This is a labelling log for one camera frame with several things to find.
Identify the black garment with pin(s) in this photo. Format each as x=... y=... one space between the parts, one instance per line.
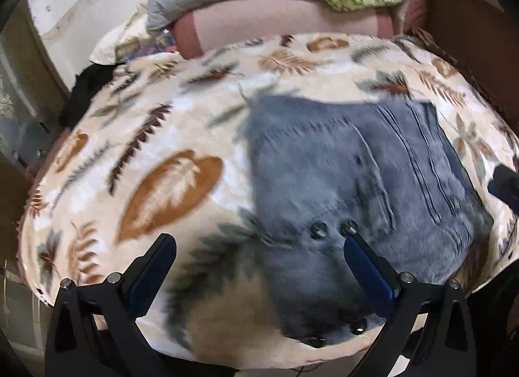
x=85 y=89

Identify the cream patterned cloth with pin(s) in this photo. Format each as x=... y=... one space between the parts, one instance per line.
x=121 y=42

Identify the colourful plastic packets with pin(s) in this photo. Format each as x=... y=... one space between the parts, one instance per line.
x=162 y=44

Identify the pink sofa armrest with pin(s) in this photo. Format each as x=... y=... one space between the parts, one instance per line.
x=284 y=20

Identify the grey-blue denim pants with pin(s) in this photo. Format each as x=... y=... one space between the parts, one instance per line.
x=324 y=166

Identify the leaf print blanket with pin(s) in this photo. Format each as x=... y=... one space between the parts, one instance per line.
x=170 y=158

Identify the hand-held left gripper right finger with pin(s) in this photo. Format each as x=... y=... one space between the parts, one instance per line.
x=369 y=269

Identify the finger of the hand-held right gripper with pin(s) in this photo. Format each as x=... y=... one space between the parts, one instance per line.
x=505 y=184

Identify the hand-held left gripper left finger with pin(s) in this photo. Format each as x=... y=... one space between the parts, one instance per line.
x=154 y=267

